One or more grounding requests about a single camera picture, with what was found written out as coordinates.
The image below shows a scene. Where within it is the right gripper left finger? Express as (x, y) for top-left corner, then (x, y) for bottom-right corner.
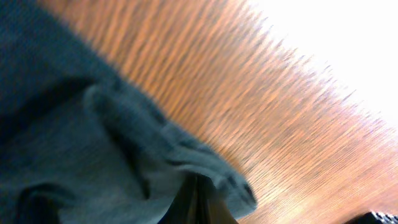
(158, 175), (197, 224)

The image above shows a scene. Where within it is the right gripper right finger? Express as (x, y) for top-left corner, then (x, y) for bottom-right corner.
(196, 176), (238, 224)

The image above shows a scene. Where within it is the black Nike t-shirt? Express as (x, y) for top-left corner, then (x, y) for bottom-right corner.
(1, 1), (257, 223)

